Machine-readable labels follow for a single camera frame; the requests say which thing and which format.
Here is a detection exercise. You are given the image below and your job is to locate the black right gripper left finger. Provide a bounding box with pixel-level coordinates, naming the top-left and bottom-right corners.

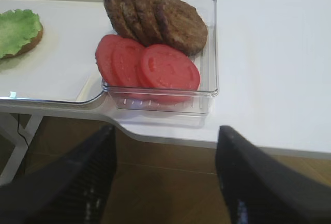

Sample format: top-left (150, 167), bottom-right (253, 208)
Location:
top-left (1, 126), bottom-right (117, 223)

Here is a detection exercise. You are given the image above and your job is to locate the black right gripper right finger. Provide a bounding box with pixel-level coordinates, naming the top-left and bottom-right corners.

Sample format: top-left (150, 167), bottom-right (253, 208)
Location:
top-left (215, 126), bottom-right (330, 223)

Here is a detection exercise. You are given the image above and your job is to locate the red tomato slice front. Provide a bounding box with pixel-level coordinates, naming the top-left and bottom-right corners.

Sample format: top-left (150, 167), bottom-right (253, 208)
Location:
top-left (138, 44), bottom-right (201, 91)

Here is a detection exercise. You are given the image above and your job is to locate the red tomato slice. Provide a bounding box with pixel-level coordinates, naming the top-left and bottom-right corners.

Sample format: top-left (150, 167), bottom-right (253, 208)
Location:
top-left (95, 34), bottom-right (122, 86)
top-left (112, 38), bottom-right (145, 87)
top-left (138, 44), bottom-right (201, 91)

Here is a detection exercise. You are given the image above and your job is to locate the green lettuce leaf on bun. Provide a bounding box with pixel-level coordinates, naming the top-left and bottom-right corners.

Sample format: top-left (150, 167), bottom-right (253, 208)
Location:
top-left (1, 9), bottom-right (42, 57)

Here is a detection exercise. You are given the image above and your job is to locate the white table leg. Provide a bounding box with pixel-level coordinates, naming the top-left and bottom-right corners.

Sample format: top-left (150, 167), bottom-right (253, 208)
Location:
top-left (1, 113), bottom-right (43, 185)

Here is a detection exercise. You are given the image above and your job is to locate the clear patty and tomato container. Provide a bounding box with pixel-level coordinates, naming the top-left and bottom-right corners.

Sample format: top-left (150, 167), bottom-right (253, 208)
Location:
top-left (101, 0), bottom-right (219, 115)

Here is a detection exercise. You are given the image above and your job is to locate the white metal tray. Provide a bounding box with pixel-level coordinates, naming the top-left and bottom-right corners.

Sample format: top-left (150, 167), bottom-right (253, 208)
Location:
top-left (0, 0), bottom-right (114, 105)

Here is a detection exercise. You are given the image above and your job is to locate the red tomato slice back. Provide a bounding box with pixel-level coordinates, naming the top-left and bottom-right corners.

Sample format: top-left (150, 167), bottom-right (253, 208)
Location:
top-left (95, 34), bottom-right (122, 86)

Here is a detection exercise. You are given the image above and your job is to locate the red tomato slice middle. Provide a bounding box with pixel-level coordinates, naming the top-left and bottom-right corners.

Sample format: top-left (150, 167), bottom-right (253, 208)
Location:
top-left (112, 38), bottom-right (145, 87)

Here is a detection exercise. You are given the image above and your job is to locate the bottom bun on tray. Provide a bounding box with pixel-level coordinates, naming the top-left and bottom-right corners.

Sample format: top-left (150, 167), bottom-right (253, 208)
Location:
top-left (1, 26), bottom-right (44, 59)

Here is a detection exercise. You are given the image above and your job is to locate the brown meat patty front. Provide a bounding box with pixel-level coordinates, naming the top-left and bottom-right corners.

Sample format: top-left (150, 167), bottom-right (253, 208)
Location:
top-left (154, 0), bottom-right (208, 56)

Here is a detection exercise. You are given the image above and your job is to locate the brown meat patty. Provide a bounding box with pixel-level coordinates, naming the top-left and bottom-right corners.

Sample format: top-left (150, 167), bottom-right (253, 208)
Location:
top-left (154, 0), bottom-right (208, 56)
top-left (134, 0), bottom-right (164, 44)
top-left (122, 0), bottom-right (149, 47)
top-left (103, 0), bottom-right (138, 41)

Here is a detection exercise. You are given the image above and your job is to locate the brown meat patty back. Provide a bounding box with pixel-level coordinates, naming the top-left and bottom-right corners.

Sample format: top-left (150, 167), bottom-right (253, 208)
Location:
top-left (103, 0), bottom-right (138, 41)

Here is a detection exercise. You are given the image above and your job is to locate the black cable under table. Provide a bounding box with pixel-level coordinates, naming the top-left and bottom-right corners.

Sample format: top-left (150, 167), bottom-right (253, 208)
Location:
top-left (17, 114), bottom-right (29, 175)

